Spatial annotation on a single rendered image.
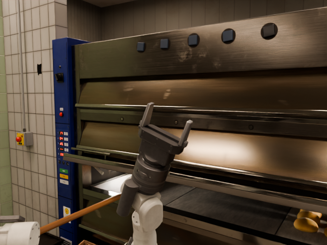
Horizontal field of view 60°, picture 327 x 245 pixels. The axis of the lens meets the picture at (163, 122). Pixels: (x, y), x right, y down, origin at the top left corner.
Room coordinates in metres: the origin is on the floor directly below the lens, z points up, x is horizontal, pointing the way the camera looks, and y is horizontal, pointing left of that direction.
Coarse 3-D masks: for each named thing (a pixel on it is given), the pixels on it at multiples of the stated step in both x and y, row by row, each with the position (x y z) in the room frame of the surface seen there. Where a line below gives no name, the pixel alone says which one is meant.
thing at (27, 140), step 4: (20, 132) 2.09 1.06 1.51; (24, 132) 2.09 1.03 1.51; (28, 132) 2.09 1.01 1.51; (32, 132) 2.11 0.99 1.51; (20, 136) 2.08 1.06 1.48; (24, 136) 2.06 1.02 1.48; (28, 136) 2.09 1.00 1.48; (32, 136) 2.11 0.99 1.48; (24, 140) 2.06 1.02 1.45; (28, 140) 2.08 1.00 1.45; (32, 140) 2.11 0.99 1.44; (20, 144) 2.08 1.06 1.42; (24, 144) 2.06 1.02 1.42; (28, 144) 2.08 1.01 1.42; (32, 144) 2.11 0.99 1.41
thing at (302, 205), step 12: (108, 168) 1.46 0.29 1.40; (120, 168) 1.42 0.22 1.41; (168, 180) 1.25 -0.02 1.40; (180, 180) 1.22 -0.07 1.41; (228, 192) 1.09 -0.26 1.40; (240, 192) 1.06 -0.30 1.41; (252, 192) 1.04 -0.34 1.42; (288, 192) 1.14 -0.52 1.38; (288, 204) 0.96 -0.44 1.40; (300, 204) 0.94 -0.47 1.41; (312, 204) 0.92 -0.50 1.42
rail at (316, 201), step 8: (88, 160) 1.56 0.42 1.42; (96, 160) 1.52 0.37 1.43; (104, 160) 1.49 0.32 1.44; (128, 168) 1.39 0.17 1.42; (176, 176) 1.23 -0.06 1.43; (184, 176) 1.21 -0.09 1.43; (192, 176) 1.19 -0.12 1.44; (216, 184) 1.12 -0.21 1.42; (224, 184) 1.10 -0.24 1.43; (232, 184) 1.09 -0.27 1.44; (240, 184) 1.08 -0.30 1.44; (256, 192) 1.03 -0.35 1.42; (264, 192) 1.02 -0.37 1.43; (272, 192) 1.00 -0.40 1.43; (280, 192) 0.99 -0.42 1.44; (296, 200) 0.95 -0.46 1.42; (304, 200) 0.94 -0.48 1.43; (312, 200) 0.93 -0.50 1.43; (320, 200) 0.91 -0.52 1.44
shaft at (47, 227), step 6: (108, 198) 1.54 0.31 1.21; (114, 198) 1.56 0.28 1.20; (96, 204) 1.46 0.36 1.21; (102, 204) 1.48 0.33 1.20; (84, 210) 1.38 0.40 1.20; (90, 210) 1.41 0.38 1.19; (66, 216) 1.31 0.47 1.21; (72, 216) 1.32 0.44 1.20; (78, 216) 1.35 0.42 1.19; (54, 222) 1.25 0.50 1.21; (60, 222) 1.26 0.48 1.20; (66, 222) 1.29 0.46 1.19; (42, 228) 1.19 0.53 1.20; (48, 228) 1.21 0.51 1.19
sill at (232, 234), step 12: (84, 192) 1.80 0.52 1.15; (96, 192) 1.73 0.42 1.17; (108, 192) 1.72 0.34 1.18; (168, 216) 1.42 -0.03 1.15; (180, 216) 1.38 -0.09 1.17; (192, 216) 1.37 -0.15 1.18; (204, 216) 1.37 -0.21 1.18; (204, 228) 1.31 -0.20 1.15; (216, 228) 1.27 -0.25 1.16; (228, 228) 1.24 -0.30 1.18; (240, 228) 1.24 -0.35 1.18; (252, 240) 1.18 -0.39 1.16; (264, 240) 1.15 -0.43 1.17; (276, 240) 1.13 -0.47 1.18; (288, 240) 1.13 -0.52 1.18
